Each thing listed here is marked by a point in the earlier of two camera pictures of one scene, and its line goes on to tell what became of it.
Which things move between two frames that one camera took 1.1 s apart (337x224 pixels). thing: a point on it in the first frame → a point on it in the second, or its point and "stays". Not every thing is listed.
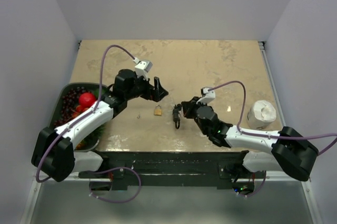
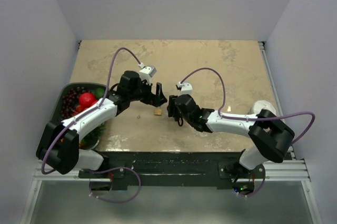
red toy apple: [86, 99] stays
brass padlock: [158, 110] stays
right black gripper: [188, 107] → [172, 108]
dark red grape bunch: [70, 101] stays
